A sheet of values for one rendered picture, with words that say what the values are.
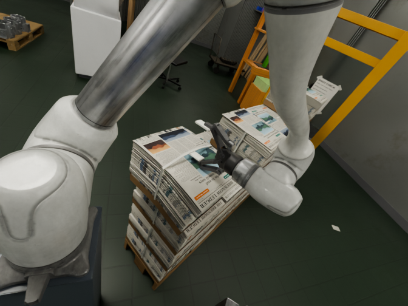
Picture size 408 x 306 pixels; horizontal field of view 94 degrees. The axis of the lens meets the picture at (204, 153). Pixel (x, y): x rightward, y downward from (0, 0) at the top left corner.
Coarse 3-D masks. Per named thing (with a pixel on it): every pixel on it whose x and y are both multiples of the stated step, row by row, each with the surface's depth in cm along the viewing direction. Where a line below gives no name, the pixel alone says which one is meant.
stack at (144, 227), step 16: (240, 192) 128; (144, 208) 98; (224, 208) 117; (128, 224) 123; (144, 224) 105; (160, 224) 92; (192, 224) 84; (160, 240) 99; (176, 240) 88; (192, 240) 103; (144, 256) 123; (160, 256) 105; (176, 256) 95; (144, 272) 136; (160, 272) 112
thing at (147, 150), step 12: (168, 132) 88; (180, 132) 91; (192, 132) 94; (132, 144) 78; (144, 144) 76; (156, 144) 78; (168, 144) 80; (180, 144) 83; (192, 144) 85; (132, 156) 81; (144, 156) 75; (156, 156) 72; (168, 156) 74; (132, 168) 84; (144, 168) 78; (156, 168) 73; (144, 180) 80
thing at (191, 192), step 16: (176, 176) 68; (192, 176) 71; (208, 176) 75; (224, 176) 79; (176, 192) 70; (192, 192) 66; (208, 192) 69; (224, 192) 73; (176, 208) 72; (192, 208) 66; (208, 208) 86; (176, 224) 76
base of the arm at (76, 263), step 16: (96, 208) 56; (80, 256) 46; (0, 272) 40; (16, 272) 40; (32, 272) 40; (48, 272) 41; (64, 272) 43; (80, 272) 44; (0, 288) 39; (32, 288) 39; (32, 304) 39
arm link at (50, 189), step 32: (0, 160) 32; (32, 160) 33; (64, 160) 36; (0, 192) 29; (32, 192) 30; (64, 192) 33; (0, 224) 30; (32, 224) 31; (64, 224) 35; (32, 256) 35; (64, 256) 42
